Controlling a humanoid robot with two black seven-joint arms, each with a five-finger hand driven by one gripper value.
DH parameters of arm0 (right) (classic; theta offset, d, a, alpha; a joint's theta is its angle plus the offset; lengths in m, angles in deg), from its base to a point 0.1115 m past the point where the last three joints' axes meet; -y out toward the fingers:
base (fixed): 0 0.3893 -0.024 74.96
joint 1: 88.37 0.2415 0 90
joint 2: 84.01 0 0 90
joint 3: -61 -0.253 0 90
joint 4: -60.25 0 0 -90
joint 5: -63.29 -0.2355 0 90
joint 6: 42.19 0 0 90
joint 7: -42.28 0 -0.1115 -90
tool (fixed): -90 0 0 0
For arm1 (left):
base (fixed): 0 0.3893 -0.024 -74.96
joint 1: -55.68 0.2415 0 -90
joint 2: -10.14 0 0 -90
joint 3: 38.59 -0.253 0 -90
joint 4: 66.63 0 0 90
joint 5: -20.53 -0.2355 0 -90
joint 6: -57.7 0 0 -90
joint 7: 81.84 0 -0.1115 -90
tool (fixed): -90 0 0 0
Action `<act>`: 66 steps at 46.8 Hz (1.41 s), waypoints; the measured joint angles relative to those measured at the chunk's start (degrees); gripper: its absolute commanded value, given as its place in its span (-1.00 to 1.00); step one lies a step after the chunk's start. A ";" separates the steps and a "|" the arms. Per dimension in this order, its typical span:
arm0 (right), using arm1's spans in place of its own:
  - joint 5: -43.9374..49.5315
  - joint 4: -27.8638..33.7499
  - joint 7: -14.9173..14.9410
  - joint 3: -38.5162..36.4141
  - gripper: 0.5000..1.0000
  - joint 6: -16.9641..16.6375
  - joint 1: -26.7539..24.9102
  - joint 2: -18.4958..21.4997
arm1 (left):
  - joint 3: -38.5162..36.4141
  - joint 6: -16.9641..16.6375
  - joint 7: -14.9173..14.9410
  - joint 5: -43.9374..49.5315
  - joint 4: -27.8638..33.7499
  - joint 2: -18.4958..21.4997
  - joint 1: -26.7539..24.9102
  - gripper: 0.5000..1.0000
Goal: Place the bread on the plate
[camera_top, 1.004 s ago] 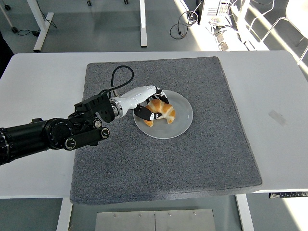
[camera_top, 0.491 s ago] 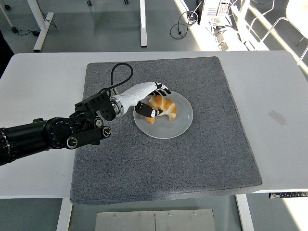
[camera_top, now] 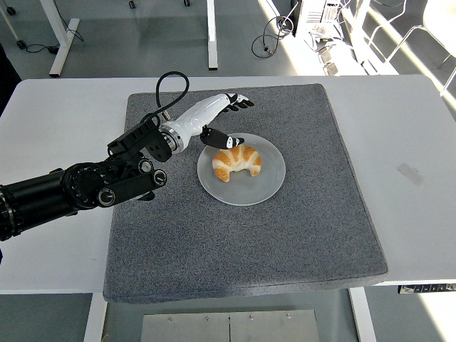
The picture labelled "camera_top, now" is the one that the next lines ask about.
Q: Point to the white power strip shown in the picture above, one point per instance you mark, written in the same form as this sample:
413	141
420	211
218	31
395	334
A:
331	60

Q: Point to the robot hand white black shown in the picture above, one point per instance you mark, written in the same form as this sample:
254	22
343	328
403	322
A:
199	115

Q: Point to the grey round plate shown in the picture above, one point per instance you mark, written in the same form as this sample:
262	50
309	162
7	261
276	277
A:
242	194

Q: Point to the white table leg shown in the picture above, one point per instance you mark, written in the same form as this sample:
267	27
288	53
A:
94	317
362	317

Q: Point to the thin pole with black caster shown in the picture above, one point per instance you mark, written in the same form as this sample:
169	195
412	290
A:
22	44

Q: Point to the black table control panel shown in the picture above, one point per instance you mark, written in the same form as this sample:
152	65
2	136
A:
427	288

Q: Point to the white desk leg with foot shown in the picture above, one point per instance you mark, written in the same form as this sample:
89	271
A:
212	35
62	46

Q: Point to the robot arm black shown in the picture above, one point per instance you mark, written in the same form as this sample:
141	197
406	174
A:
35	197

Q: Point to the white computer case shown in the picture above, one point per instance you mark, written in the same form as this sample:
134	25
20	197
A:
315	16

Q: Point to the grey metal plate with screws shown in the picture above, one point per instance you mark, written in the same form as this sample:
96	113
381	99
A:
228	326

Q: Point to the grey felt mat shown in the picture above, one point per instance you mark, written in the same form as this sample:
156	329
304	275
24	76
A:
231	242

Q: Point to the croissant bread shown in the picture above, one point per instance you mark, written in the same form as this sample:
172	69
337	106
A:
238	160

